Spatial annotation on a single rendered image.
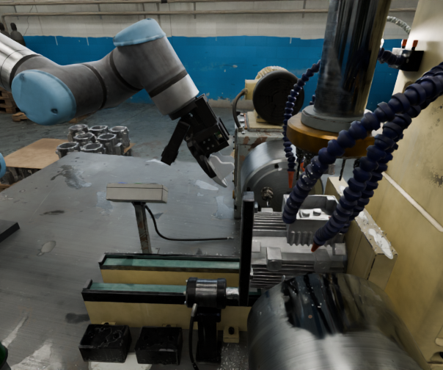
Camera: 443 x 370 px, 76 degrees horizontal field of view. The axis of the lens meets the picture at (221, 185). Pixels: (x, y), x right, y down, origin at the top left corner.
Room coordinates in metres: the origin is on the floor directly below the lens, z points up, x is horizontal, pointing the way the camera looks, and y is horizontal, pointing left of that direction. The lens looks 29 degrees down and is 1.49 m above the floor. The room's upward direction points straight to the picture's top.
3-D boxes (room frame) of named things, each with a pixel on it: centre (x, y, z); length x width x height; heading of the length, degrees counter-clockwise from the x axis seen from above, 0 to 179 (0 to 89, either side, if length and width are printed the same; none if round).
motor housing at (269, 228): (0.54, -0.17, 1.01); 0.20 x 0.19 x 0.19; 87
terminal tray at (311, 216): (0.53, -0.21, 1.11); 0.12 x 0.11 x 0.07; 87
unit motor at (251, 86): (1.17, -0.17, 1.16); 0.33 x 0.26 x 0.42; 178
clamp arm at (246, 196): (0.41, -0.04, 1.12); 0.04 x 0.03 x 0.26; 88
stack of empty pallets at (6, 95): (6.20, 4.63, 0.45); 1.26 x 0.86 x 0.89; 78
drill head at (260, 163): (0.89, -0.19, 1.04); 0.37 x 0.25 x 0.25; 178
